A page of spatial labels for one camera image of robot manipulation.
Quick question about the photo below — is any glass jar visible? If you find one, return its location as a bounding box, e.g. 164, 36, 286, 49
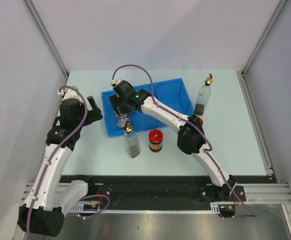
116, 117, 131, 129
114, 105, 131, 120

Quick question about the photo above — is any glass bottle brown powder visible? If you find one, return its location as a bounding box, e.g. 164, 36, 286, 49
123, 120, 141, 158

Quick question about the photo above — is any red-lid jar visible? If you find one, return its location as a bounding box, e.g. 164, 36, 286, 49
148, 129, 164, 153
196, 116, 204, 126

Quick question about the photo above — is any glass bottle black base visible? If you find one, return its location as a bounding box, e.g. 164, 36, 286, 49
194, 73, 213, 116

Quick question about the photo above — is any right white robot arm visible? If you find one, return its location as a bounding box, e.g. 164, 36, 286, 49
111, 79, 237, 201

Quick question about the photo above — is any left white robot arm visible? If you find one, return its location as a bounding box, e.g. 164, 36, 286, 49
17, 96, 103, 237

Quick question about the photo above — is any blue three-compartment plastic bin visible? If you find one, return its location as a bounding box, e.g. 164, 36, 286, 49
101, 78, 193, 137

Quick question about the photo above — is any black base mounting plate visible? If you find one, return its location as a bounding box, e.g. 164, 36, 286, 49
60, 175, 246, 211

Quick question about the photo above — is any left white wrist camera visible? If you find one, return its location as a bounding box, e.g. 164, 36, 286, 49
57, 86, 82, 102

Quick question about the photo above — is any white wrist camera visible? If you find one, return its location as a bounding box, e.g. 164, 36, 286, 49
57, 86, 82, 102
110, 79, 123, 88

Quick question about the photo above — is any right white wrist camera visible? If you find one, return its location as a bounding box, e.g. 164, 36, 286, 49
110, 79, 123, 88

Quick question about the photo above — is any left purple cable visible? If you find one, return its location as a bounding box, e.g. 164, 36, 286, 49
26, 85, 89, 240

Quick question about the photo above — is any purple cable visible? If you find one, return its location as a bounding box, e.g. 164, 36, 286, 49
111, 64, 258, 218
26, 85, 89, 240

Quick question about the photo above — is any white slotted cable duct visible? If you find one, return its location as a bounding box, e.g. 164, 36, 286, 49
70, 201, 236, 215

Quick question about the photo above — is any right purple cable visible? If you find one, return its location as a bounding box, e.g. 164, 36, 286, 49
111, 64, 258, 218

